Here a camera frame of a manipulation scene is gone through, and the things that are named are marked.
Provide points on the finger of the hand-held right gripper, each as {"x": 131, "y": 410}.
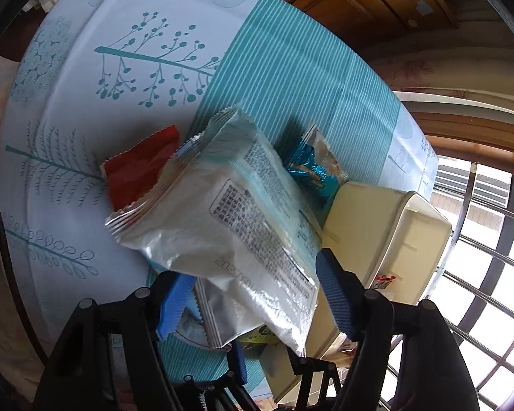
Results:
{"x": 312, "y": 370}
{"x": 238, "y": 364}

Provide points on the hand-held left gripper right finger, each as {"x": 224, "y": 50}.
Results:
{"x": 338, "y": 299}

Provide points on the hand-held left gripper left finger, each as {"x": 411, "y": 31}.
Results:
{"x": 171, "y": 308}

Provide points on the white plastic bin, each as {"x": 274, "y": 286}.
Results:
{"x": 381, "y": 222}

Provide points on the white blue snack packet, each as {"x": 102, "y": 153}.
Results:
{"x": 231, "y": 222}

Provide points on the yellow snack packet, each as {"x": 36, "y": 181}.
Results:
{"x": 259, "y": 334}

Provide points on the silver snack packet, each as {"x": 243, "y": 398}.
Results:
{"x": 222, "y": 321}

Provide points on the teal snack packet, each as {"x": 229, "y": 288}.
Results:
{"x": 312, "y": 171}

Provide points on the plain red snack packet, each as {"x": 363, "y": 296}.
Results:
{"x": 137, "y": 175}

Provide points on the metal window grille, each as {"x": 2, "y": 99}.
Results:
{"x": 497, "y": 265}

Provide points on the wooden desk with drawers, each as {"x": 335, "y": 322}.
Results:
{"x": 368, "y": 4}

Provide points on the wooden window frame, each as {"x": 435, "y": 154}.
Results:
{"x": 462, "y": 128}

